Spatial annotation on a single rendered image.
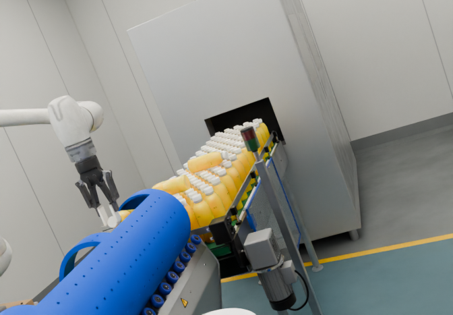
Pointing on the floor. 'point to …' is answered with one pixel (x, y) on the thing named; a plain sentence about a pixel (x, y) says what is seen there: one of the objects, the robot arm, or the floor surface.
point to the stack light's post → (287, 235)
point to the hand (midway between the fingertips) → (109, 214)
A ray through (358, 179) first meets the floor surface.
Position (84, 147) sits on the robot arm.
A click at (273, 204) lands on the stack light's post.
